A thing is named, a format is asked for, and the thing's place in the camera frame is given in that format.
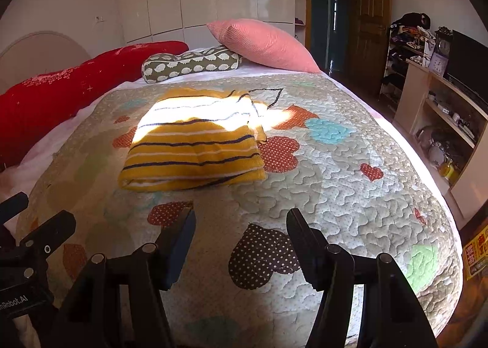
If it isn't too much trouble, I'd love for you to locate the yellow striped knit sweater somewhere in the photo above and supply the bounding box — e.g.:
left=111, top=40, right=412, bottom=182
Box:
left=117, top=88, right=269, bottom=192

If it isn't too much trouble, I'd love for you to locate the red long pillow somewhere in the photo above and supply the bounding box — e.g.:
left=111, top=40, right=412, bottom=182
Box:
left=0, top=41, right=188, bottom=168

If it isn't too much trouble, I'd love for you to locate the white shelf cabinet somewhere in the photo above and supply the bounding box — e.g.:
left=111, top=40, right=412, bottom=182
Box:
left=394, top=60, right=487, bottom=228

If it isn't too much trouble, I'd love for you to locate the white round headboard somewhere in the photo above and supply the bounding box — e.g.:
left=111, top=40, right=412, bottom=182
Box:
left=0, top=31, right=90, bottom=94

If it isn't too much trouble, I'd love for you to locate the small white clock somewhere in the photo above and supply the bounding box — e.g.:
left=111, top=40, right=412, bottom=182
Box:
left=429, top=52, right=448, bottom=76

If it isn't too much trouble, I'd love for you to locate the green hedgehog bolster pillow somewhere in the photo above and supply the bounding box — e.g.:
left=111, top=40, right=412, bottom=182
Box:
left=142, top=45, right=242, bottom=84

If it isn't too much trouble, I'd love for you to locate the black television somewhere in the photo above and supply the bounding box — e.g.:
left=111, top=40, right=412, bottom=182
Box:
left=444, top=30, right=487, bottom=103

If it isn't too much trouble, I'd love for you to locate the cluttered shoe rack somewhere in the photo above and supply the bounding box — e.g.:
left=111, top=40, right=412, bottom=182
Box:
left=379, top=12, right=433, bottom=113

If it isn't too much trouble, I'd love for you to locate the wooden door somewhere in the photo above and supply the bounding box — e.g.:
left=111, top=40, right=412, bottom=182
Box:
left=306, top=0, right=391, bottom=93

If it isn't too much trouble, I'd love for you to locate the pink corduroy cushion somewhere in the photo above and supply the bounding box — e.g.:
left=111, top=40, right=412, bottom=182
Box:
left=206, top=19, right=321, bottom=73

